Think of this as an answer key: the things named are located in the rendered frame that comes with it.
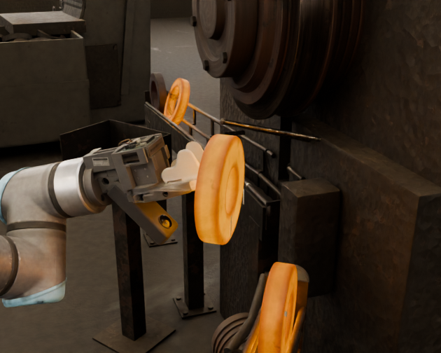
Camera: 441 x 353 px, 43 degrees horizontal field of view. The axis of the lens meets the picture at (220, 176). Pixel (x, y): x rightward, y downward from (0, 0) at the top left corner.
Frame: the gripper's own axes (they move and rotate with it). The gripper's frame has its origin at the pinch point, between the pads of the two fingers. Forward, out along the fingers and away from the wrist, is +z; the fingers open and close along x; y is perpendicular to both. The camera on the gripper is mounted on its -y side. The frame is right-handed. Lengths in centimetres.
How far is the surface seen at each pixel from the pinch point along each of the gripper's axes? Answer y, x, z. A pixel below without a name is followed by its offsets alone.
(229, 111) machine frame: -8, 84, -25
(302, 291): -24.8, 8.2, 5.1
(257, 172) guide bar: -20, 58, -13
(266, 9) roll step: 19.3, 31.9, 4.9
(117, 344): -74, 64, -78
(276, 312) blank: -19.2, -5.9, 4.8
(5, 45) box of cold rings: 31, 207, -187
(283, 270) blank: -16.3, 0.3, 5.4
